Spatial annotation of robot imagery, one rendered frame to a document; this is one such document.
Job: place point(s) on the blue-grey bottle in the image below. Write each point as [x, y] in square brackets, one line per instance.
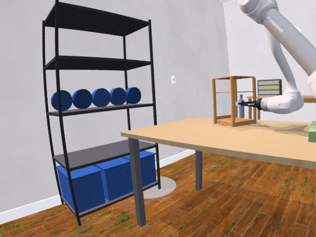
[241, 108]

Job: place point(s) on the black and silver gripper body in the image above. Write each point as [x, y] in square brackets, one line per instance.
[257, 103]

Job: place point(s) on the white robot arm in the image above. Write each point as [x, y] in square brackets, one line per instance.
[280, 31]

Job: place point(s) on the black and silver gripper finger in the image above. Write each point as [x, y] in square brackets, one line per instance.
[245, 103]

